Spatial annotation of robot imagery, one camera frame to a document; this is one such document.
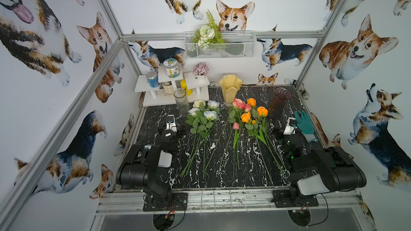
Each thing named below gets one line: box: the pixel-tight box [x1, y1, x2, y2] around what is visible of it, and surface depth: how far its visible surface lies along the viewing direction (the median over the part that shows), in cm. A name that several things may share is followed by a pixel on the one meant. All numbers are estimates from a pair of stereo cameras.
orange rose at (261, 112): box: [256, 106, 287, 174], surface depth 102 cm
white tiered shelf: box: [134, 65, 211, 107], surface depth 109 cm
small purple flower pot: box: [192, 62, 210, 81], surface depth 100 cm
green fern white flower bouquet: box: [192, 9, 225, 50], surface depth 82 cm
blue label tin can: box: [146, 71, 161, 88], surface depth 98 cm
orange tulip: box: [251, 119, 285, 176], surface depth 95 cm
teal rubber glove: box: [293, 110, 319, 144], surface depth 102 cm
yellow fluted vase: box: [218, 74, 243, 106], surface depth 102 cm
